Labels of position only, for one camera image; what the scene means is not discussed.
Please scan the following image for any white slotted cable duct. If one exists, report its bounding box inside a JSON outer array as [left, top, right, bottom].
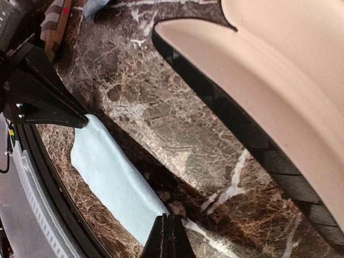
[[12, 140, 83, 257]]

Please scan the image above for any light blue cloth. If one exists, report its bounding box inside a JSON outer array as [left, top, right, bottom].
[[70, 114, 168, 245], [83, 0, 110, 20]]

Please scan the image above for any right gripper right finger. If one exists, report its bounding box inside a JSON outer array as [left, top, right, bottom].
[[167, 215, 196, 258]]

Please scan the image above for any black front rail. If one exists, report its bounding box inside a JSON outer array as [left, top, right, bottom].
[[17, 125, 110, 257]]

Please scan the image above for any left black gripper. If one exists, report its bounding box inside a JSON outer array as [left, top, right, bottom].
[[1, 42, 88, 128]]

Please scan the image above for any black checkered glasses case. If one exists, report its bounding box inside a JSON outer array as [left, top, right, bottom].
[[152, 1, 343, 250]]

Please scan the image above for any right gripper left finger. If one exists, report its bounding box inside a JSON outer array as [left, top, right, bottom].
[[140, 214, 168, 258]]

